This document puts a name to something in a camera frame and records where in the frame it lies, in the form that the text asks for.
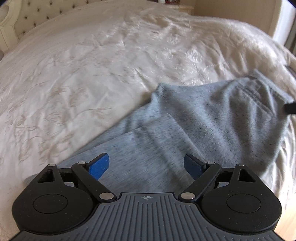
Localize tufted cream headboard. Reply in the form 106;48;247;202
1;1;118;60

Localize cream floral bedspread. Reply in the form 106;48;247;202
1;1;295;240

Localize right cream nightstand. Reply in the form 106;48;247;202
150;0;194;15

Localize grey speckled pants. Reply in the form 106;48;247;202
59;71;293;194

